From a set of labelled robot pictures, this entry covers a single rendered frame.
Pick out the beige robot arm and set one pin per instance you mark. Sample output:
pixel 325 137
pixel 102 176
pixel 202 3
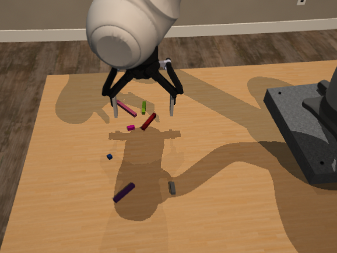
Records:
pixel 124 34

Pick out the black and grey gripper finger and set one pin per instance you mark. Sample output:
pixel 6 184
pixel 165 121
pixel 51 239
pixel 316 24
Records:
pixel 112 92
pixel 158 77

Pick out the purple rod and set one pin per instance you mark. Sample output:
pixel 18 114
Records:
pixel 124 192

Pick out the pink rod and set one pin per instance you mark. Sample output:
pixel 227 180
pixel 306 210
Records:
pixel 127 109

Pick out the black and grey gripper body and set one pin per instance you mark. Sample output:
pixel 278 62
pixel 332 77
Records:
pixel 152 62

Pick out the small magenta block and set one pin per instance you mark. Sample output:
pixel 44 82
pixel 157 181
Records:
pixel 131 127

